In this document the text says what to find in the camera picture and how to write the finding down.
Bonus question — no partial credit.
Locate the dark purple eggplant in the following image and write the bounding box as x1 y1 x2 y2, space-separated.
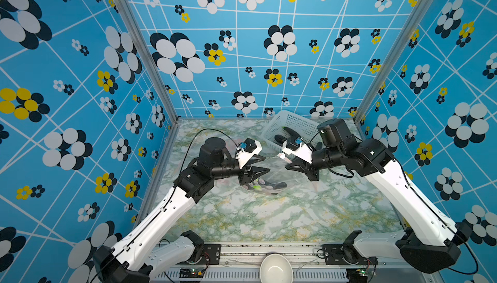
252 182 288 195

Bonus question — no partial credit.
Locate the clear pink-dotted zip bag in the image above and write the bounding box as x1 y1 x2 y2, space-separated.
238 156 308 196

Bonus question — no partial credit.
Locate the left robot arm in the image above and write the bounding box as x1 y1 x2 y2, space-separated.
90 137 270 282

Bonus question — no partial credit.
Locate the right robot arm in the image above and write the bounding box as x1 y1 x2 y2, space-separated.
282 119 472 274

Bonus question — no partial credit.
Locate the white plastic basket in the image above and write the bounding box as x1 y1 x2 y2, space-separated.
261 110 322 154

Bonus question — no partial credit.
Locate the white bowl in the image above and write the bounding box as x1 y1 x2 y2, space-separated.
260 254 294 283

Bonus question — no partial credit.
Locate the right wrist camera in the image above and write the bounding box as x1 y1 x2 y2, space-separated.
282 136 313 163

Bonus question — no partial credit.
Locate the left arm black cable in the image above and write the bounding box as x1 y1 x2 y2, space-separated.
179 128 238 183

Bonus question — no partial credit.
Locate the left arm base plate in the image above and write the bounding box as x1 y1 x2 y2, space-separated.
178 243 221 266

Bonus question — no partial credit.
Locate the aluminium front rail frame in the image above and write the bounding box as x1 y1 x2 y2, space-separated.
104 241 443 283

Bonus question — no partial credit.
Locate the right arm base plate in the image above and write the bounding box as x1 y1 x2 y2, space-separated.
322 244 378 266

